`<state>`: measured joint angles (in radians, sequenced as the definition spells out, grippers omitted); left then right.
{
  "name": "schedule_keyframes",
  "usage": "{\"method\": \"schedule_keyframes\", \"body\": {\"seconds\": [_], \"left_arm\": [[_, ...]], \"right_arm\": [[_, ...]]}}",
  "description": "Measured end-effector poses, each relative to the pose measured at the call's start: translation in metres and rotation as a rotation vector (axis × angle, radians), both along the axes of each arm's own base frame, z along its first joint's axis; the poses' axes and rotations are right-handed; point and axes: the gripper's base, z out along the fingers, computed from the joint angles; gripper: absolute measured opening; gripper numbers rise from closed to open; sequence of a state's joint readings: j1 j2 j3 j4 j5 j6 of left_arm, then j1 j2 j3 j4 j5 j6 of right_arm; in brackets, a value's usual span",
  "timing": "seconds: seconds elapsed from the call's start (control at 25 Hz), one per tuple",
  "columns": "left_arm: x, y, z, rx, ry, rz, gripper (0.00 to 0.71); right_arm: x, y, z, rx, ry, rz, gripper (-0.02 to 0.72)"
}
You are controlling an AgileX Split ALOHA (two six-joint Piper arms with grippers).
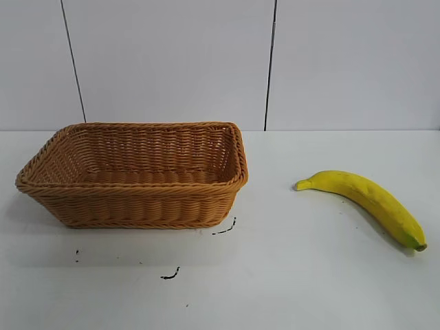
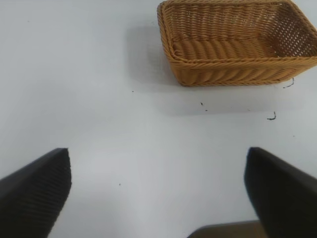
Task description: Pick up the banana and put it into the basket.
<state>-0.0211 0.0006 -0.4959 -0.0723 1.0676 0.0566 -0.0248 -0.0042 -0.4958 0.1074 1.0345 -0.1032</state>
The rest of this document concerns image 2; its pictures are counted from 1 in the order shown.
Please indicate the woven wicker basket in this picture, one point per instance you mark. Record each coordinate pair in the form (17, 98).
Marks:
(223, 67)

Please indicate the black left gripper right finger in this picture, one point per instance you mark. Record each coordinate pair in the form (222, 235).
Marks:
(284, 198)

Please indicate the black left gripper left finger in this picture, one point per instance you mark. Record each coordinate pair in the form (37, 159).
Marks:
(32, 196)

